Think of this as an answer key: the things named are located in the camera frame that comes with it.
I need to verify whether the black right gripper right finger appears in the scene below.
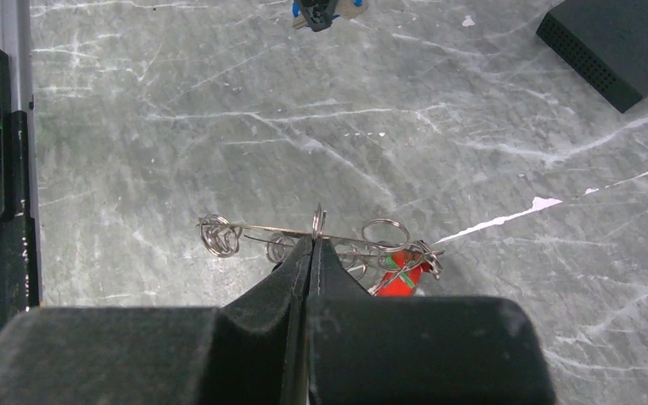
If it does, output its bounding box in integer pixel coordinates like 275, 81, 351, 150
307, 240, 556, 404

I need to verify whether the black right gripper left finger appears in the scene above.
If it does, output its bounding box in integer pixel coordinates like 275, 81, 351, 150
0, 238, 313, 404

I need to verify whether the red key tag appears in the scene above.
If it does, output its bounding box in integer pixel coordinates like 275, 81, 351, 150
371, 251, 431, 297

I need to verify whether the green key tag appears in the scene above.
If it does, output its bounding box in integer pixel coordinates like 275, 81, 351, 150
385, 256, 416, 289

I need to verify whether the large metal keyring disc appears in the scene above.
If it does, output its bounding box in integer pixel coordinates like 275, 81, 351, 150
196, 207, 444, 296

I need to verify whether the blue key tag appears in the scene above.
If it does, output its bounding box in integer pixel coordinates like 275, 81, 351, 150
292, 0, 370, 32

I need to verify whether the black network switch with label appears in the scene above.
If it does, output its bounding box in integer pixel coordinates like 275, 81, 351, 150
537, 0, 648, 113

